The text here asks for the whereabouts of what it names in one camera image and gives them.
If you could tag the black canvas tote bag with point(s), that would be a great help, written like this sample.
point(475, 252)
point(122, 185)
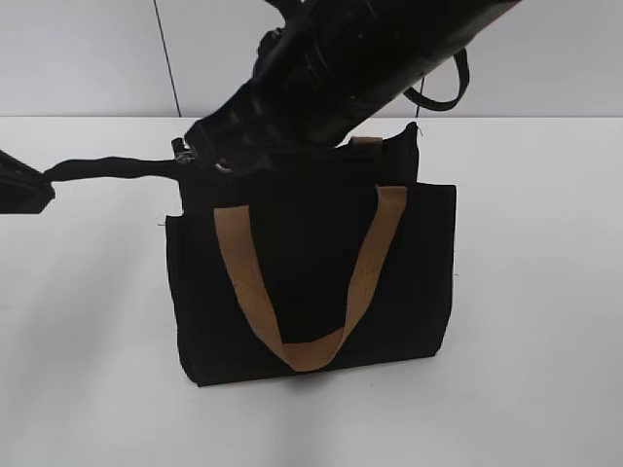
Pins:
point(345, 260)

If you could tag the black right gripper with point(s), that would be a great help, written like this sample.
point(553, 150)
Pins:
point(286, 109)

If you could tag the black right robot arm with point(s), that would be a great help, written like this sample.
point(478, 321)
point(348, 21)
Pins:
point(407, 39)

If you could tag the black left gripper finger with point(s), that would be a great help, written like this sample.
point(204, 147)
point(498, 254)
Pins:
point(24, 190)

